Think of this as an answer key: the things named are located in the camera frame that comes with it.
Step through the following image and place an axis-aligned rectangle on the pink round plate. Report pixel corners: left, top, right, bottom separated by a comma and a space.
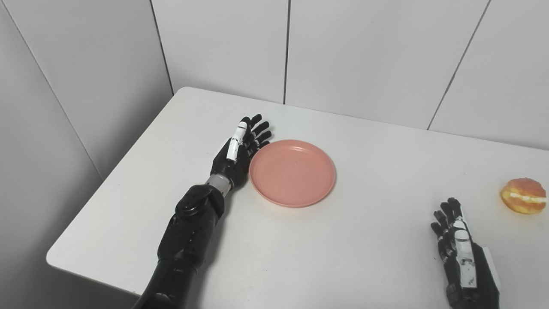
249, 139, 337, 209

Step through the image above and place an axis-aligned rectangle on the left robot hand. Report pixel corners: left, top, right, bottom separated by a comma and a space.
211, 114, 273, 192

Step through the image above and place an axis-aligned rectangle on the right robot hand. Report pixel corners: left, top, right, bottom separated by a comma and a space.
431, 197, 501, 309

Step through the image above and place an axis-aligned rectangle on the cream puff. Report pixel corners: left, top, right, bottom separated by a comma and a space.
500, 178, 547, 215

